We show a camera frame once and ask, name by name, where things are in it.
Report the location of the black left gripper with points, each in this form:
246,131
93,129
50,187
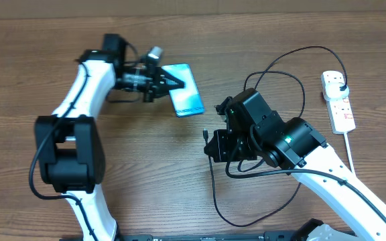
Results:
157,75

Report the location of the blue smartphone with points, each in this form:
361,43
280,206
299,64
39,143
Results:
186,100

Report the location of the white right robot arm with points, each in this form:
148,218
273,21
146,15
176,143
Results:
256,142

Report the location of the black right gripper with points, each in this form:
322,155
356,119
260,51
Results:
224,144

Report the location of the white power strip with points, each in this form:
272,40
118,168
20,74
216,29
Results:
340,111

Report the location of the white charger plug adapter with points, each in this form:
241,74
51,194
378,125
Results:
332,92

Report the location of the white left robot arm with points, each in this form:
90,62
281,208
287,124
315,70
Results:
70,162

